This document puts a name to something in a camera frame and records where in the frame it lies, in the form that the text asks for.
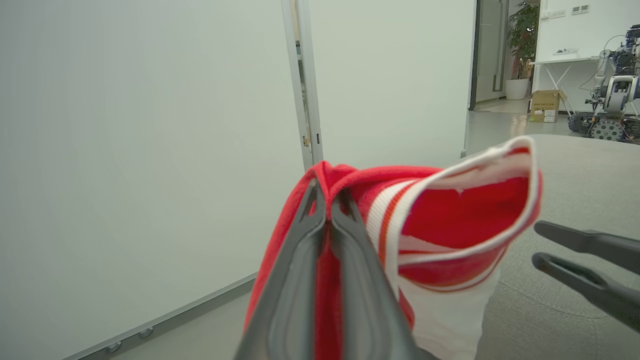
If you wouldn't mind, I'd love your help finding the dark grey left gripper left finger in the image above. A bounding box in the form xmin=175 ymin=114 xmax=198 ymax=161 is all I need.
xmin=234 ymin=178 xmax=328 ymax=360

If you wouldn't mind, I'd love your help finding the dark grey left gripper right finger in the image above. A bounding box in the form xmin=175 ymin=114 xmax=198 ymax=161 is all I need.
xmin=327 ymin=189 xmax=426 ymax=360

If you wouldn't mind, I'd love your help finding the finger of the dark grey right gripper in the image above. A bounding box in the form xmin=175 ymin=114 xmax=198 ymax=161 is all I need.
xmin=533 ymin=220 xmax=640 ymax=275
xmin=531 ymin=252 xmax=640 ymax=333

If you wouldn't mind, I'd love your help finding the red and white garment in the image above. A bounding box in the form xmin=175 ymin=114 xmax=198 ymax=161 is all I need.
xmin=243 ymin=136 xmax=543 ymax=360

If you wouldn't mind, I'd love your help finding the cardboard box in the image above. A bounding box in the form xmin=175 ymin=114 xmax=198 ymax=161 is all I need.
xmin=529 ymin=89 xmax=568 ymax=124

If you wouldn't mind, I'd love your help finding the white folding table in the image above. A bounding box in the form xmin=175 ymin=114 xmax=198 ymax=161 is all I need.
xmin=529 ymin=48 xmax=601 ymax=117

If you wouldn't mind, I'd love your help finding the white partition panel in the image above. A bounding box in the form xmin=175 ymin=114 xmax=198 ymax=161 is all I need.
xmin=0 ymin=0 xmax=307 ymax=360
xmin=309 ymin=0 xmax=477 ymax=169

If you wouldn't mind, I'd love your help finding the potted green plant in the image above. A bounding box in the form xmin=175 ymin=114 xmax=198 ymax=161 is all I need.
xmin=505 ymin=0 xmax=541 ymax=101

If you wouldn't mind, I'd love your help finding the dark glass door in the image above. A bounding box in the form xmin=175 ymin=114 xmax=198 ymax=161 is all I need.
xmin=469 ymin=0 xmax=511 ymax=111

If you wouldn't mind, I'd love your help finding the grey metal partition post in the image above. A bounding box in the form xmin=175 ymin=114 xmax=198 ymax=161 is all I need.
xmin=281 ymin=0 xmax=324 ymax=172

